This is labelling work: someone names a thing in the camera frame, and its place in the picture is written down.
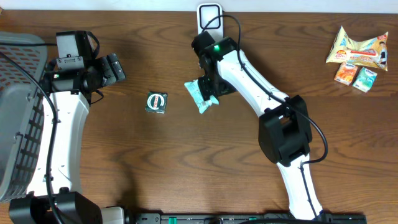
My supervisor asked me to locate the dark green square packet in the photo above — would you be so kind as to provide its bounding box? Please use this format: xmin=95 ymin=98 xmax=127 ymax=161
xmin=146 ymin=91 xmax=168 ymax=114

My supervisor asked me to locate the white barcode scanner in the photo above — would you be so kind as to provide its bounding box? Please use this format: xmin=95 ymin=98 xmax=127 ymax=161
xmin=197 ymin=2 xmax=224 ymax=41

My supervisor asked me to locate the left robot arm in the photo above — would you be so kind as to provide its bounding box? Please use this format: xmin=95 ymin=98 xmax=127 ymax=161
xmin=1 ymin=30 xmax=130 ymax=223

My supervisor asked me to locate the cream snack bag blue trim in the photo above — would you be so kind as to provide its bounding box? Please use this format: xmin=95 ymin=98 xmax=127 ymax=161
xmin=326 ymin=26 xmax=389 ymax=71

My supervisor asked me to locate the teal tissue pack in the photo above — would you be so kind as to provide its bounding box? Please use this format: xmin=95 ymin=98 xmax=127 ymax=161
xmin=353 ymin=67 xmax=377 ymax=93

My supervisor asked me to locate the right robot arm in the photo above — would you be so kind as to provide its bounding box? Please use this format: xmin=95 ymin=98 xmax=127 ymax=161
xmin=192 ymin=31 xmax=323 ymax=220

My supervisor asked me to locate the orange white tissue pack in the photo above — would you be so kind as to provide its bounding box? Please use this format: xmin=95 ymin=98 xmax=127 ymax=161
xmin=334 ymin=62 xmax=358 ymax=86

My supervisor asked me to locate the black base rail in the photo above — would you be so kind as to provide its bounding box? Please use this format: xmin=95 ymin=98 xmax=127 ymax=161
xmin=134 ymin=213 xmax=368 ymax=224

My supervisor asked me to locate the grey plastic mesh basket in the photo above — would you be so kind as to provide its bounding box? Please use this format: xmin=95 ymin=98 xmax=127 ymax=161
xmin=1 ymin=32 xmax=47 ymax=202

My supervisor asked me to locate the light teal crinkled packet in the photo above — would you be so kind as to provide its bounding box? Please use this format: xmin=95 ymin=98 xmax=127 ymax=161
xmin=184 ymin=80 xmax=219 ymax=114

